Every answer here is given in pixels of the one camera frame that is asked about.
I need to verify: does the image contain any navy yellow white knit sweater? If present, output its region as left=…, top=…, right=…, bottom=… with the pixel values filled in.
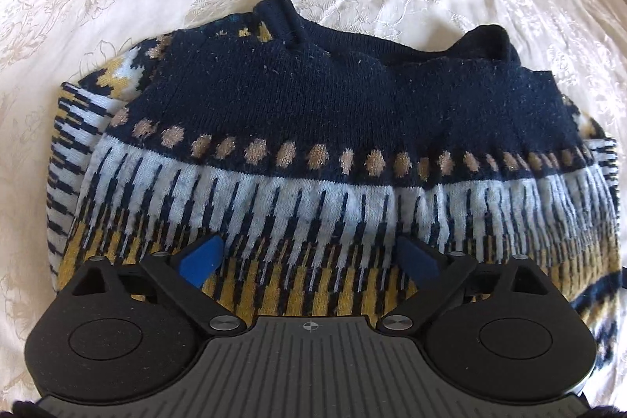
left=46, top=0, right=624, bottom=366

